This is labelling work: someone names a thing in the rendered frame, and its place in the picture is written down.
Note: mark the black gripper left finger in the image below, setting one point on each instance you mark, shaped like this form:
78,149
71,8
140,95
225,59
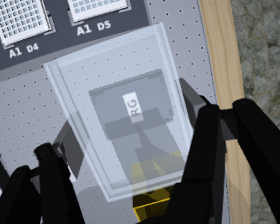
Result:
58,201

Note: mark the yellow open-top bin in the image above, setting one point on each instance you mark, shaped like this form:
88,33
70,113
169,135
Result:
154,202

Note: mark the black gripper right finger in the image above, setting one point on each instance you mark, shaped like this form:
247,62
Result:
198,198

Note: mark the light grey base plate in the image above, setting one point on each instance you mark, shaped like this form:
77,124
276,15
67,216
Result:
31,114

